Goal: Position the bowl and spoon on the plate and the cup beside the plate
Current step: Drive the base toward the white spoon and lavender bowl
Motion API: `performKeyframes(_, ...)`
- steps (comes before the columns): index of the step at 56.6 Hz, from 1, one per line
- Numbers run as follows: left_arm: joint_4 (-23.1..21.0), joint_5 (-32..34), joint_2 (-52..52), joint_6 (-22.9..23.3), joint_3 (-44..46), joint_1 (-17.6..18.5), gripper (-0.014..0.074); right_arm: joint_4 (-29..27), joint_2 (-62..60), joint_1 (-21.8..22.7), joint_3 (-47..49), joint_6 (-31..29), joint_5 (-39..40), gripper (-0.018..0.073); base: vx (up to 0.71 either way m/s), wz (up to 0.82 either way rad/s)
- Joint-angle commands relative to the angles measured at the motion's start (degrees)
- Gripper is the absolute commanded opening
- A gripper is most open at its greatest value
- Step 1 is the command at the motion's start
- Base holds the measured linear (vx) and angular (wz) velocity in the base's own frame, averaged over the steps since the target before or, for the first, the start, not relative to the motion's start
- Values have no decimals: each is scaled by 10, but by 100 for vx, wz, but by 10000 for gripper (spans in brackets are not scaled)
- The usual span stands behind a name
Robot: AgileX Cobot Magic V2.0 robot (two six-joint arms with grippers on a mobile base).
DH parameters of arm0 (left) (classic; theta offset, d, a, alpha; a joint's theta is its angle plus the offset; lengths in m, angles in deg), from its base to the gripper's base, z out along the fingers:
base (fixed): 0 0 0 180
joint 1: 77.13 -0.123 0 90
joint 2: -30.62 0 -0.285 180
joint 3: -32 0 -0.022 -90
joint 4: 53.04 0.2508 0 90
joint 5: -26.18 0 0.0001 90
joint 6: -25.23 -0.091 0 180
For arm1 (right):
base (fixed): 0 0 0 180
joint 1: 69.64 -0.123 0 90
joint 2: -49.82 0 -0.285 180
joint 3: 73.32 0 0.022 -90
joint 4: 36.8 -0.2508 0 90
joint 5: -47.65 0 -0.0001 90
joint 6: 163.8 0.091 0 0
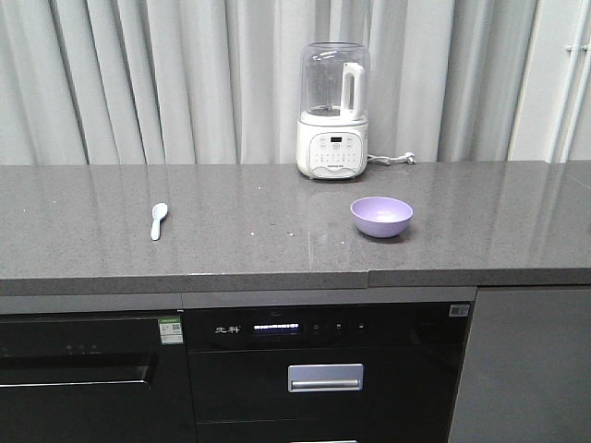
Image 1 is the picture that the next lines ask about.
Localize purple plastic bowl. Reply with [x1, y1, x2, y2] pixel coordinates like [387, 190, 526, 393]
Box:
[350, 197, 414, 238]

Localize light blue plastic spoon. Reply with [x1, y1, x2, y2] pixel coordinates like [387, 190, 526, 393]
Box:
[151, 202, 168, 241]

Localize white soy milk blender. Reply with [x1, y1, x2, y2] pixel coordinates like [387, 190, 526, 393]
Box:
[295, 42, 370, 180]

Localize black built-in disinfection cabinet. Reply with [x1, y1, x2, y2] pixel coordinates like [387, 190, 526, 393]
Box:
[183, 301, 471, 442]

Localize black built-in dishwasher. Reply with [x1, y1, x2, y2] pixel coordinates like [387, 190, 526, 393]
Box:
[1, 312, 198, 442]

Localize grey pleated curtain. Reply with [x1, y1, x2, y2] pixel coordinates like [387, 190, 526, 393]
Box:
[1, 1, 537, 165]

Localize grey cabinet door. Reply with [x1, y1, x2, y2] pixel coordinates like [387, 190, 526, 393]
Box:
[449, 286, 590, 442]

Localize white power cord with plug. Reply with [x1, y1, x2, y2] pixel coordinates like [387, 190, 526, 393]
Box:
[367, 151, 418, 166]

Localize white wall pipes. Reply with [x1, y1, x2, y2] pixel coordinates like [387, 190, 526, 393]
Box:
[546, 1, 590, 163]

